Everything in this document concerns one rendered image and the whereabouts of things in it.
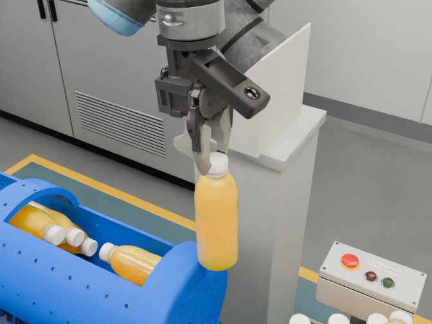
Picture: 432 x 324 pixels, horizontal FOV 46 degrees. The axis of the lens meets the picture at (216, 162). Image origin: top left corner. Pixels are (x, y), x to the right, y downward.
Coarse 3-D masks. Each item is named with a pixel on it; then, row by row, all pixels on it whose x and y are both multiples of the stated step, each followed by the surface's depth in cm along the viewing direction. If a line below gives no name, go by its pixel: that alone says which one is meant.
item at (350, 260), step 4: (344, 256) 108; (348, 256) 108; (352, 256) 108; (356, 256) 108; (344, 260) 107; (348, 260) 107; (352, 260) 107; (356, 260) 107; (348, 264) 107; (352, 264) 107; (356, 264) 107
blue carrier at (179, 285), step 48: (0, 192) 106; (48, 192) 111; (0, 240) 99; (96, 240) 123; (144, 240) 115; (0, 288) 99; (48, 288) 93; (96, 288) 90; (144, 288) 87; (192, 288) 92
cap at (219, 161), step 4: (212, 152) 80; (216, 152) 80; (220, 152) 80; (212, 156) 79; (216, 156) 79; (220, 156) 79; (224, 156) 79; (212, 160) 78; (216, 160) 78; (220, 160) 78; (224, 160) 78; (212, 164) 77; (216, 164) 77; (220, 164) 77; (224, 164) 78; (212, 168) 78; (216, 168) 78; (220, 168) 78; (224, 168) 78; (208, 172) 78; (212, 172) 78; (216, 172) 78; (220, 172) 78
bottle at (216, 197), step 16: (208, 176) 78; (224, 176) 80; (208, 192) 79; (224, 192) 79; (208, 208) 80; (224, 208) 80; (208, 224) 82; (224, 224) 82; (208, 240) 84; (224, 240) 83; (208, 256) 86; (224, 256) 85
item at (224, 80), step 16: (192, 64) 69; (208, 64) 69; (224, 64) 70; (208, 80) 69; (224, 80) 68; (240, 80) 69; (224, 96) 68; (240, 96) 67; (256, 96) 67; (240, 112) 68; (256, 112) 68
